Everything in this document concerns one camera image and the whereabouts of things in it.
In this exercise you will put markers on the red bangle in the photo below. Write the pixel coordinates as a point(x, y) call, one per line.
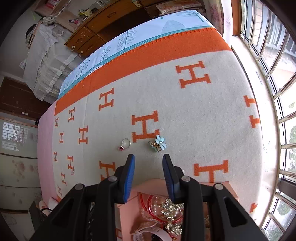
point(151, 206)

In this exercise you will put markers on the stack of books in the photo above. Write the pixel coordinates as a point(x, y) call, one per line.
point(177, 5)

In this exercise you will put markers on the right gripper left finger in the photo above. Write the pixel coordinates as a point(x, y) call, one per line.
point(127, 176)

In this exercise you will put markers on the pink jewelry tray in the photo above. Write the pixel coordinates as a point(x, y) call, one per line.
point(128, 216)

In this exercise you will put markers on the light blue plant-print sheet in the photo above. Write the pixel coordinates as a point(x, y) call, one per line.
point(144, 33)

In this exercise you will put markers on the orange H pattern blanket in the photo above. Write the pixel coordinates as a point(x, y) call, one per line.
point(187, 87)

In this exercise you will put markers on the wooden desk with drawers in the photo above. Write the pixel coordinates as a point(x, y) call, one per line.
point(110, 21)

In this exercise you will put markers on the gold crystal brooch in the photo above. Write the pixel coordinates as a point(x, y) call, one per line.
point(174, 216)

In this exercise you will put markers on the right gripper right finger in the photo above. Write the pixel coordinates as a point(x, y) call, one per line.
point(170, 177)

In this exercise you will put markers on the white lace cloth cover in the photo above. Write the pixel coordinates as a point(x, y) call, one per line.
point(49, 61)

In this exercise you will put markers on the pink bed sheet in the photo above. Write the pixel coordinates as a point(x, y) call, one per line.
point(45, 154)

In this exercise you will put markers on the wooden bookshelf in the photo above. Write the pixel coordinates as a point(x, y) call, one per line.
point(66, 13)

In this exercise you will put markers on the window metal grille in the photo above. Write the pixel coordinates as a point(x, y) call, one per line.
point(265, 48)

